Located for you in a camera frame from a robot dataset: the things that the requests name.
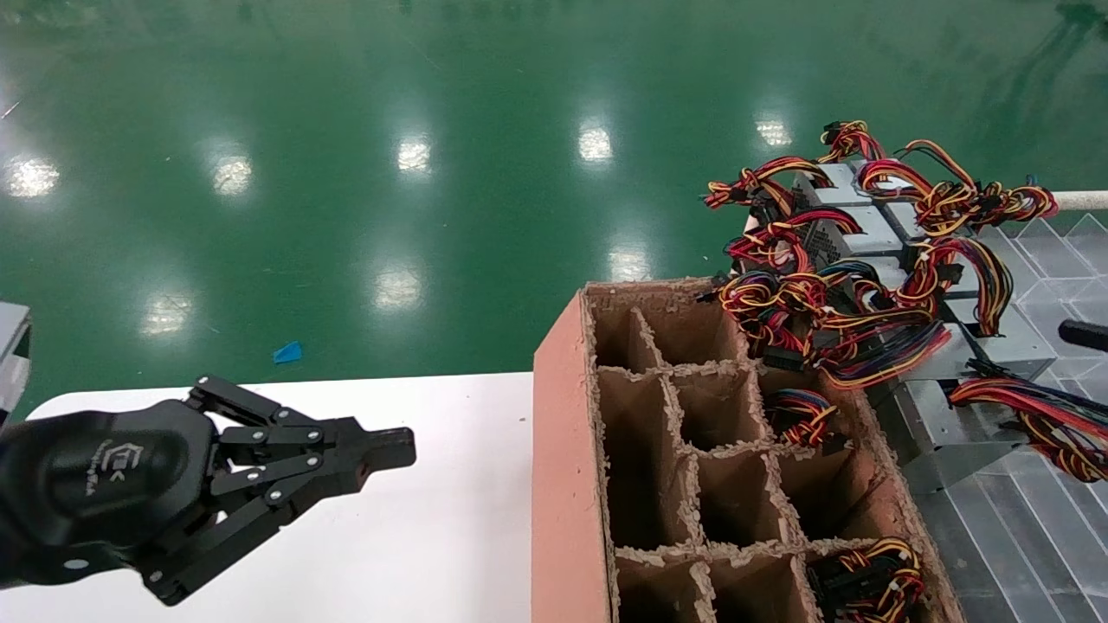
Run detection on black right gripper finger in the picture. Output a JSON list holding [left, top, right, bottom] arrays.
[[1058, 318, 1108, 354]]

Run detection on brown divided cardboard box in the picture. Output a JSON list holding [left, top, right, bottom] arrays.
[[531, 277, 967, 623]]

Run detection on grey power supply with cables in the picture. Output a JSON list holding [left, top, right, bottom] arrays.
[[713, 254, 954, 393], [725, 205, 906, 272], [856, 138, 1060, 244], [869, 363, 1108, 497], [899, 234, 1060, 382], [817, 119, 919, 205], [702, 155, 867, 214], [806, 536, 930, 623], [763, 387, 843, 453]]

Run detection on clear acrylic divider tray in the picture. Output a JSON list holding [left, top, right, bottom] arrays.
[[900, 211, 1108, 623]]

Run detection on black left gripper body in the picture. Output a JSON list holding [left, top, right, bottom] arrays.
[[0, 399, 222, 590]]

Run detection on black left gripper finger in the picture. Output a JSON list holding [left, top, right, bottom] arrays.
[[185, 374, 418, 473], [138, 447, 418, 607]]

